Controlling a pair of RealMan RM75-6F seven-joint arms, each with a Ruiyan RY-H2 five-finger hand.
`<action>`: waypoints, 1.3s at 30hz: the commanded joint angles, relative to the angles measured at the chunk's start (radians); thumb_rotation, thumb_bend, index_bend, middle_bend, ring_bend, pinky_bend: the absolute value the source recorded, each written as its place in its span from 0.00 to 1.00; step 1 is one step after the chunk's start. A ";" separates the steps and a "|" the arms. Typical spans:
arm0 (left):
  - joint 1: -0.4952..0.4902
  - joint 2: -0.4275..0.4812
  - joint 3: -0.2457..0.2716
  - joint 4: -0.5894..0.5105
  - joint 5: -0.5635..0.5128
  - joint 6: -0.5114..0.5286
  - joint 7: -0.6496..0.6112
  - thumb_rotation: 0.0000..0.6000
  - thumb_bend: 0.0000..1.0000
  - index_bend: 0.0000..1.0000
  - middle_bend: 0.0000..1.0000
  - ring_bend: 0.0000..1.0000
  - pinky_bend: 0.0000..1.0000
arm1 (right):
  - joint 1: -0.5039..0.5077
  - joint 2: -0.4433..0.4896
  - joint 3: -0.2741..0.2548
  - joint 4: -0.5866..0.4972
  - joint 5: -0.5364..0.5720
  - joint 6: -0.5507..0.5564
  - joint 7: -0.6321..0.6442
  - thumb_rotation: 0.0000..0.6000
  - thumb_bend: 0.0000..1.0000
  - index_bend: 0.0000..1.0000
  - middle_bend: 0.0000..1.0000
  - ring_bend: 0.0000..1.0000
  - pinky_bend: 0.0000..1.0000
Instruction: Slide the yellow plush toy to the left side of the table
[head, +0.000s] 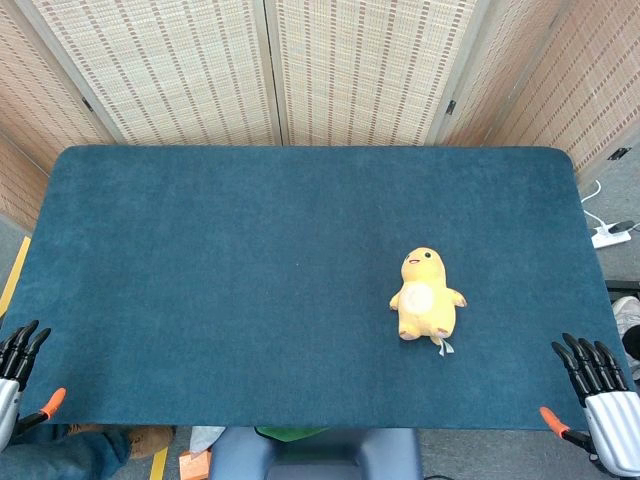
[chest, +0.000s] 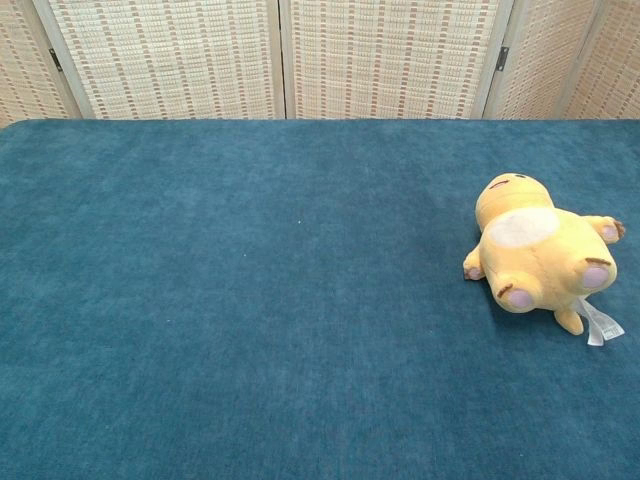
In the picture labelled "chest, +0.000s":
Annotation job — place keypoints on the yellow plush toy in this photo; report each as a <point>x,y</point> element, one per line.
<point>545,250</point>

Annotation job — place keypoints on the blue velvet table cover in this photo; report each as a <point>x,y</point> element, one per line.
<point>250,300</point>

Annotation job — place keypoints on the woven folding screen panel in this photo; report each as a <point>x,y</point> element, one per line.
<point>20,60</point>
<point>390,55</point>
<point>545,55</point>
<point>165,55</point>
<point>615,65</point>

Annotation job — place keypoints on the black metal screen hinge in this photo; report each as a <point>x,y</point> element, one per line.
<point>502,59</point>
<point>54,59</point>

